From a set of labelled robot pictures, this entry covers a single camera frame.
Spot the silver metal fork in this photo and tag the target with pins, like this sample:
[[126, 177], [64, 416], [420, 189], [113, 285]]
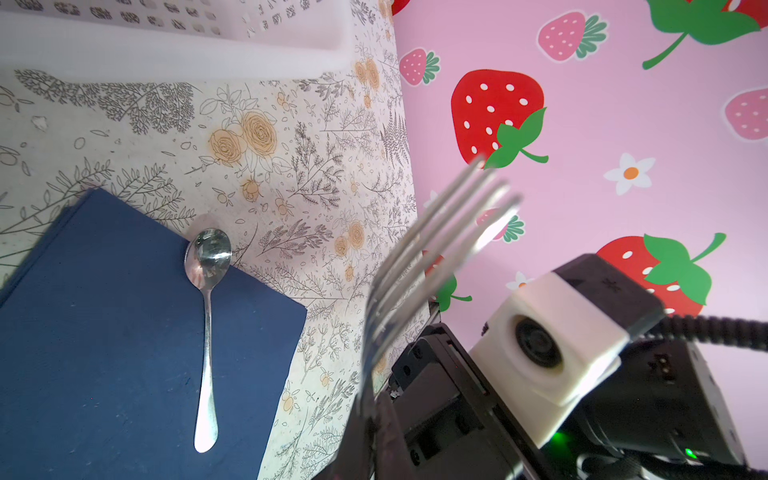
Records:
[[456, 226]]

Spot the white perforated plastic basket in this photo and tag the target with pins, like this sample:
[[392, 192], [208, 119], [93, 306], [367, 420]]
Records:
[[166, 40]]

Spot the silver metal spoon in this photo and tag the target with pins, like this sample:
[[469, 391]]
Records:
[[206, 261]]

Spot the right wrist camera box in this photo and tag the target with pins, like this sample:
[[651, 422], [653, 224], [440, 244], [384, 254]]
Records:
[[554, 340]]

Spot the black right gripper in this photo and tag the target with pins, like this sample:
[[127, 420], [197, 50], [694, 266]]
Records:
[[660, 416]]

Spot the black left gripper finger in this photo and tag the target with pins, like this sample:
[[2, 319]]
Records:
[[372, 447]]

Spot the dark blue paper napkin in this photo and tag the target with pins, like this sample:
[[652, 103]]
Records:
[[102, 353]]

